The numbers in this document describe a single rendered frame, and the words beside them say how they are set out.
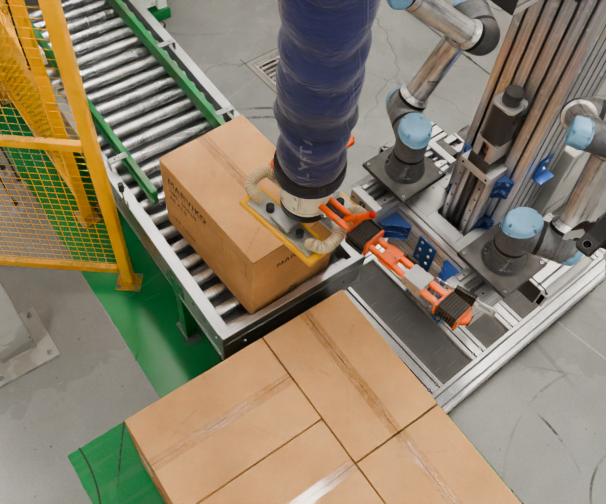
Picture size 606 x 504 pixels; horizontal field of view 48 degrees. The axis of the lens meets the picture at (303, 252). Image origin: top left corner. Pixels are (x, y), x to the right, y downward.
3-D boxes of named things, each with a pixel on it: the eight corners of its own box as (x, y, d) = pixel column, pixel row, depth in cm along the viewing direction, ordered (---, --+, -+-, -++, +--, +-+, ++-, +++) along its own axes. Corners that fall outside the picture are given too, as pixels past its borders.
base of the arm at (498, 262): (501, 232, 241) (510, 216, 233) (533, 261, 235) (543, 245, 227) (472, 253, 235) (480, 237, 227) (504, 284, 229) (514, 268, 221)
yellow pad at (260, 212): (238, 204, 229) (238, 195, 225) (260, 189, 233) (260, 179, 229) (309, 268, 217) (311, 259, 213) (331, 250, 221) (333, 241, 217)
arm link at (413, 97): (386, 134, 246) (476, 13, 206) (377, 104, 254) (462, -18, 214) (413, 140, 251) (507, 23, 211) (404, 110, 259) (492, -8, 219)
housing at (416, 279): (399, 283, 204) (402, 275, 201) (414, 270, 207) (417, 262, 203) (417, 298, 202) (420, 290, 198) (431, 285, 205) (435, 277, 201)
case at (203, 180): (168, 219, 294) (158, 158, 261) (242, 177, 310) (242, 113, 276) (252, 317, 271) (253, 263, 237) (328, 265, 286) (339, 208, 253)
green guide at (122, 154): (-7, 8, 361) (-13, -6, 353) (12, 2, 364) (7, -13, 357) (138, 213, 294) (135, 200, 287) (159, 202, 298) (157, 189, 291)
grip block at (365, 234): (342, 241, 212) (344, 230, 207) (363, 223, 216) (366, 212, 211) (362, 257, 209) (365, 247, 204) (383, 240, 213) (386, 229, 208)
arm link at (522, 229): (498, 222, 231) (511, 197, 220) (537, 235, 229) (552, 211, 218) (490, 249, 224) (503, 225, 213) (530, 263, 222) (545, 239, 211)
